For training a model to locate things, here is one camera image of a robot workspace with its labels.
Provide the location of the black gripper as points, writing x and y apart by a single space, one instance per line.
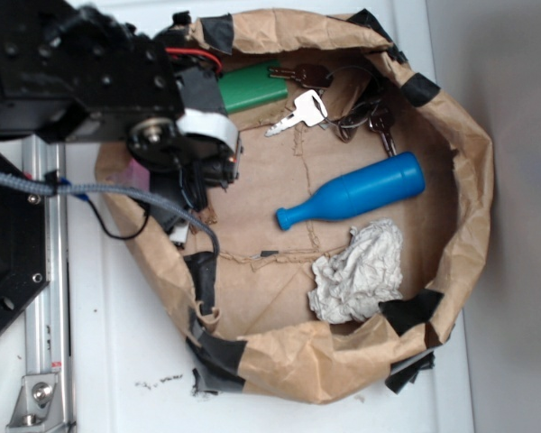
178 156

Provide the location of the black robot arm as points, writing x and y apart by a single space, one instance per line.
75 75

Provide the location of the green rectangular block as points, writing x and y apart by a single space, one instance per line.
251 86

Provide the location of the silver key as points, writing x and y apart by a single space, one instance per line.
309 109

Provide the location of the brown paper bag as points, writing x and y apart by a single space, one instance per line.
245 314

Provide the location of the crumpled white paper ball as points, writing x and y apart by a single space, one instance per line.
351 285

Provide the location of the blue plastic bottle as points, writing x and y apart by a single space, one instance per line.
360 191

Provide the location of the dark keys on ring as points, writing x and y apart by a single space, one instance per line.
368 110

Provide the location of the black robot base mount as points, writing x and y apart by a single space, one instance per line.
23 258

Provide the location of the aluminium extrusion rail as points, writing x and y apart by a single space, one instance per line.
46 400

